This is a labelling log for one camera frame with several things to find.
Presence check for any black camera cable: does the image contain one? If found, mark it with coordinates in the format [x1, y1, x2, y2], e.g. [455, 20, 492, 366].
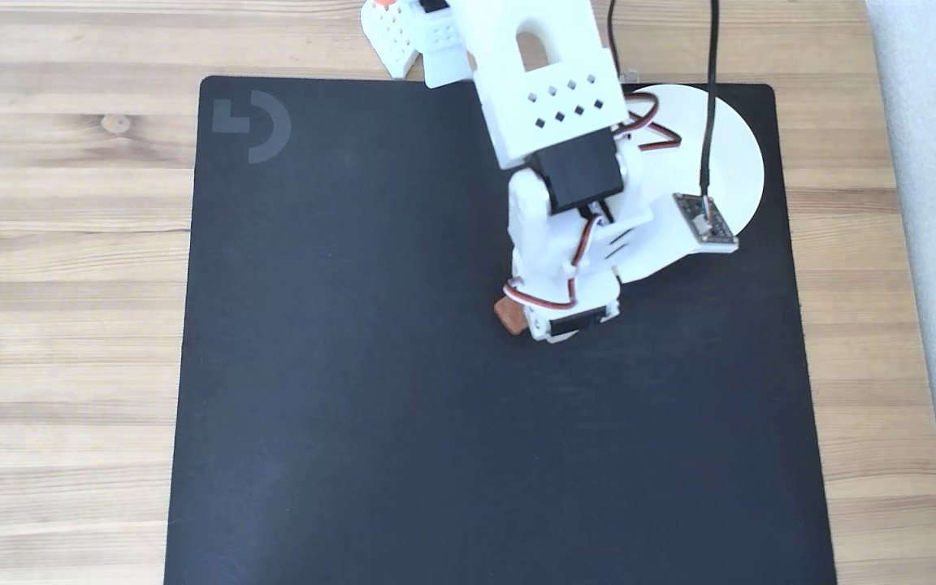
[606, 0, 722, 222]

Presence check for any small camera module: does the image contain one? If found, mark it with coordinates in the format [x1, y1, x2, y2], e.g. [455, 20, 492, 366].
[673, 192, 739, 248]

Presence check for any red white servo wire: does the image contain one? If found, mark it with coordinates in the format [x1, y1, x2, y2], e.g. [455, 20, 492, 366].
[504, 214, 609, 312]
[613, 90, 683, 154]

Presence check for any white round plate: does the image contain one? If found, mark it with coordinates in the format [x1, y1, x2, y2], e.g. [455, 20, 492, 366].
[621, 84, 766, 246]

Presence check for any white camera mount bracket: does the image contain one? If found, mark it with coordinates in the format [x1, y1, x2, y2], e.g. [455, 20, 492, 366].
[596, 195, 742, 285]

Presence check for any black mouse mat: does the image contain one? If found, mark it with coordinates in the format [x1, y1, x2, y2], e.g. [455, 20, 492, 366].
[163, 76, 839, 585]

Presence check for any brown block toy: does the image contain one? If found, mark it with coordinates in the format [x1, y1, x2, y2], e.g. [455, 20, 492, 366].
[493, 296, 531, 336]

